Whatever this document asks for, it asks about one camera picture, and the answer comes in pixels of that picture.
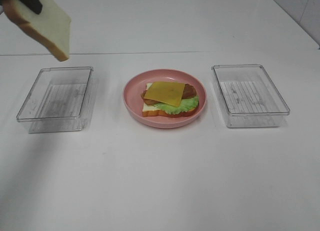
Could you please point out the pink round plate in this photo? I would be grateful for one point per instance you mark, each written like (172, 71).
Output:
(134, 102)

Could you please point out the clear left plastic tray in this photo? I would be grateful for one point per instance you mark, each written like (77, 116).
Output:
(61, 99)

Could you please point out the bread slice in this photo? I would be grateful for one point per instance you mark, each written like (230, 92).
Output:
(50, 28)
(151, 110)

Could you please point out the yellow cheese slice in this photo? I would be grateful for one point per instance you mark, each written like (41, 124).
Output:
(169, 93)

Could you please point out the clear right plastic tray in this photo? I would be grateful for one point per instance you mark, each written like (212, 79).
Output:
(247, 96)

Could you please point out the green lettuce leaf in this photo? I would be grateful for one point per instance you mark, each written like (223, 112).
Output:
(185, 106)

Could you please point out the bacon strip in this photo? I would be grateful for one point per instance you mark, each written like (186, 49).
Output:
(188, 92)

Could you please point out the clear plastic tray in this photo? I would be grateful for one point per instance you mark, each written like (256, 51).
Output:
(247, 96)
(61, 99)

